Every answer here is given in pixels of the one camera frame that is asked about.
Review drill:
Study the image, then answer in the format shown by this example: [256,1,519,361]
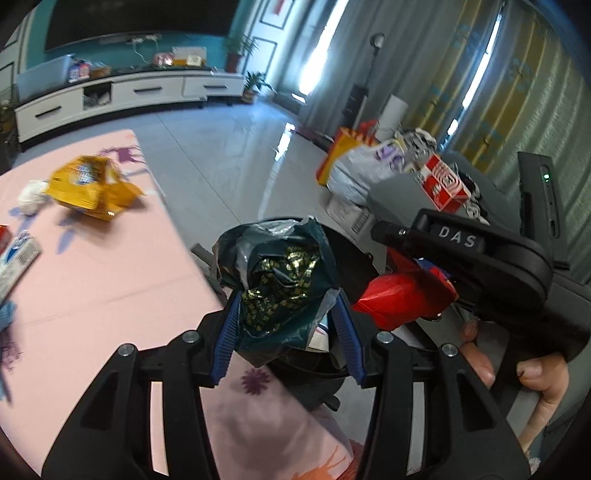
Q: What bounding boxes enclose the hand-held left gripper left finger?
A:
[41,293,245,480]

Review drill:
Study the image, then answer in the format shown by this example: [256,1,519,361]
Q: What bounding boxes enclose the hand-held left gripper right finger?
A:
[331,291,532,480]

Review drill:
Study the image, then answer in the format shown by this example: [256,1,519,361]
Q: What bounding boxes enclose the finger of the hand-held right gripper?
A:
[372,209,554,319]

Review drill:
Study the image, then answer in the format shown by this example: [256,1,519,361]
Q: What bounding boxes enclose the black trash bin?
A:
[259,217,398,412]

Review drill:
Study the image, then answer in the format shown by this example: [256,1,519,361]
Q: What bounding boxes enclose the red plastic wrapper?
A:
[353,247,459,331]

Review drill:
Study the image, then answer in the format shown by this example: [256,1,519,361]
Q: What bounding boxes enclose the dark green snack bag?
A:
[215,217,345,367]

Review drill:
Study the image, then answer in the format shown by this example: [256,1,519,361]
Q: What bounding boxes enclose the white and blue toothpaste box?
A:
[0,232,42,299]

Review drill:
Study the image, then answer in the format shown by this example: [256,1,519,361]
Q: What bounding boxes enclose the person's right hand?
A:
[459,320,572,459]

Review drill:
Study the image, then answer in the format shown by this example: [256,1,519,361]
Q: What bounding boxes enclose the red and white box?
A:
[414,154,472,214]

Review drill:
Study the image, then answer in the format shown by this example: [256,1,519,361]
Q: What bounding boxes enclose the pink printed tablecloth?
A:
[0,129,366,480]

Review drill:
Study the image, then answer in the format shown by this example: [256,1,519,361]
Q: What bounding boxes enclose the black and white patterned bag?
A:
[392,128,437,174]

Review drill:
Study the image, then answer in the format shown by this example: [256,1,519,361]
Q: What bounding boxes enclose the white plastic bag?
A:
[325,138,417,205]

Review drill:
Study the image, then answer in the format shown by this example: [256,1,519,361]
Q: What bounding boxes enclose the orange and red bag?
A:
[316,121,380,186]

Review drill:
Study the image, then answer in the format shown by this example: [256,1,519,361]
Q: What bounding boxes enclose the black tower speaker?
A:
[348,84,371,136]

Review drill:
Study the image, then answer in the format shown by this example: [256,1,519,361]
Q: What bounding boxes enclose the yellow and grey curtains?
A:
[295,0,591,222]

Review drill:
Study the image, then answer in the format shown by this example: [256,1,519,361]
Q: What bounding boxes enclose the yellow snack bag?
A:
[50,156,147,223]

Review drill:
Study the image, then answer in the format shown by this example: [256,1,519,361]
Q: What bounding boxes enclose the blue mesh cloth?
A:
[0,300,17,334]

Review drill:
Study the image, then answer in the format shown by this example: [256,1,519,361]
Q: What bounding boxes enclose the black floor lamp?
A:
[364,33,387,89]

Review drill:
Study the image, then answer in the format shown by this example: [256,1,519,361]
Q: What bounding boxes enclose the white crumpled tissue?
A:
[17,180,49,216]

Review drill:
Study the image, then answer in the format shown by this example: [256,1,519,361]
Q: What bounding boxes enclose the small potted plant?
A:
[242,71,274,105]

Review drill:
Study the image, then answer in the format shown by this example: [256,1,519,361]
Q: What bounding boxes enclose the white tv cabinet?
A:
[14,68,245,144]

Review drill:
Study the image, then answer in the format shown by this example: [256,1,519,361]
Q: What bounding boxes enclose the white flat box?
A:
[173,46,206,68]

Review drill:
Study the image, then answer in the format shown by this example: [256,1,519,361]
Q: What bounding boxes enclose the potted plant in red pot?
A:
[223,34,260,73]

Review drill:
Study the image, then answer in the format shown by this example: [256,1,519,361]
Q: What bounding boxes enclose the clear plastic storage bin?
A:
[16,54,75,101]

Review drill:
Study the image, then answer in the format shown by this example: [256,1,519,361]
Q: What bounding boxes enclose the black television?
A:
[44,0,242,52]

